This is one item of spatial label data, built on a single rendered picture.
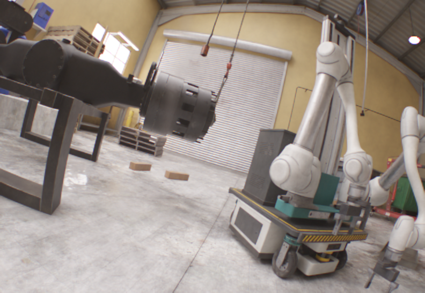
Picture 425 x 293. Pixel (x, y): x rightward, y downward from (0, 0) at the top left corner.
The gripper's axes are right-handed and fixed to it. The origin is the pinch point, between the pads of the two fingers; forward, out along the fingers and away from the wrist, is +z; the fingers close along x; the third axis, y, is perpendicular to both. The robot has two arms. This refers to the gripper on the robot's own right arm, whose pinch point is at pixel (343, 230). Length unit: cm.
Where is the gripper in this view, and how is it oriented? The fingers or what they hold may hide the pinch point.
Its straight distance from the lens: 116.1
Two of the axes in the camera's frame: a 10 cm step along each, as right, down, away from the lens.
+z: -2.8, 9.6, -0.6
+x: -9.2, -2.8, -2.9
